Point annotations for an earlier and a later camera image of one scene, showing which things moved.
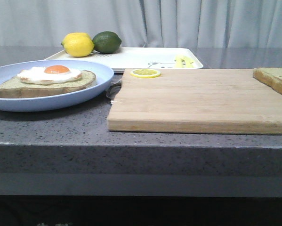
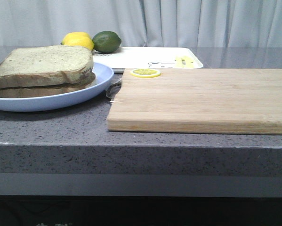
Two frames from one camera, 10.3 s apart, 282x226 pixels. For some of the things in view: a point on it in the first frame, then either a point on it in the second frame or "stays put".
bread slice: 15,88 stays put
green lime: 107,42 stays put
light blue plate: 104,78 stays put
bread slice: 278,78 to 50,65
